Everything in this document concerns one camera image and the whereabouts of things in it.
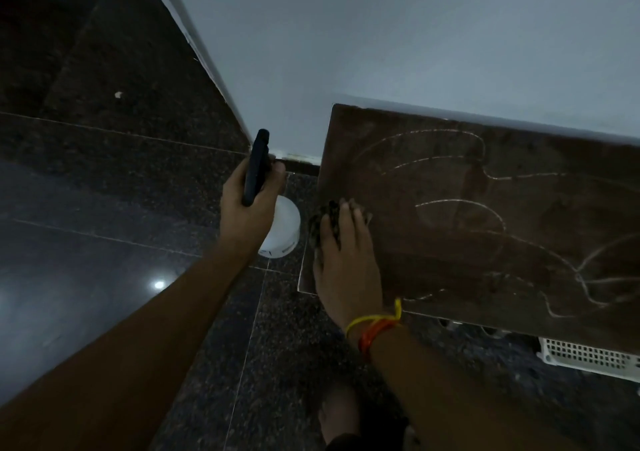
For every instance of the person's right middle finger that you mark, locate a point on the person's right middle finger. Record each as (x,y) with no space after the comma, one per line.
(346,223)

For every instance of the orange thread wristband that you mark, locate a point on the orange thread wristband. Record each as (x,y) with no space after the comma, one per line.
(376,331)

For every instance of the person's left forearm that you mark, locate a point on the person's left forearm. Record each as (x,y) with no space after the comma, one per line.
(125,355)

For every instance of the person's right forearm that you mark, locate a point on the person's right forearm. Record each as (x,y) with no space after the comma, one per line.
(450,395)

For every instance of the person's left fingers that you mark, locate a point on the person's left fingers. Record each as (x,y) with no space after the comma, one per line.
(276,178)

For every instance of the white spray bottle black trigger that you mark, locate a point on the white spray bottle black trigger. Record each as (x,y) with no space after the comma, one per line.
(286,230)

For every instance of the dark patterned cleaning cloth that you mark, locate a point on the dark patterned cleaning cloth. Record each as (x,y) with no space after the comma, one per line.
(314,223)

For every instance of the person's bare foot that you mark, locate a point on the person's bare foot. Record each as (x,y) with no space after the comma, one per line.
(339,415)

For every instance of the brown stone shelf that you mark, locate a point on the brown stone shelf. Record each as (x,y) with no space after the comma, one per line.
(475,235)

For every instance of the person's left hand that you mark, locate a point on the person's left hand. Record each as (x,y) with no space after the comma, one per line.
(240,220)

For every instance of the white plastic lattice basket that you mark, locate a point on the white plastic lattice basket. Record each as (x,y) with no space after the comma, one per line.
(590,356)

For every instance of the person's right hand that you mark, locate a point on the person's right hand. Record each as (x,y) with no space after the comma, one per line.
(346,275)

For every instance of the yellow thread wristband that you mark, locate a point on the yellow thread wristband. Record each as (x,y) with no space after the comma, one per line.
(372,318)

